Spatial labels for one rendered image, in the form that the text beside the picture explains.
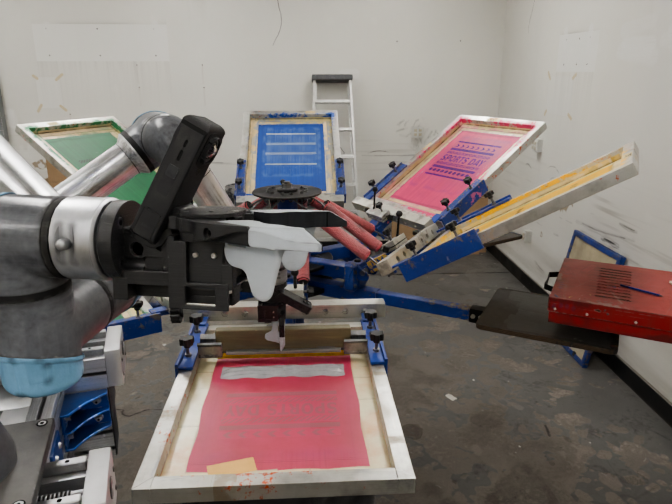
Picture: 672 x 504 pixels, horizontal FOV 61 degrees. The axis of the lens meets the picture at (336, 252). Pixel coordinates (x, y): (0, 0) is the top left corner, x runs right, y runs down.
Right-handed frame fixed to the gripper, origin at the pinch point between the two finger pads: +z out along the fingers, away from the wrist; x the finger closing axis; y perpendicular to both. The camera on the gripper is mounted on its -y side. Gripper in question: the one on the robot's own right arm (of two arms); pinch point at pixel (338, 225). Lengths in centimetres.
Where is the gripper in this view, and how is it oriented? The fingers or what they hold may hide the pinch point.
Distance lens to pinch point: 48.8
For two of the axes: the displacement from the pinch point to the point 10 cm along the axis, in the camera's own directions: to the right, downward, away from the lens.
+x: -1.4, 1.7, -9.8
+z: 9.9, 0.5, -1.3
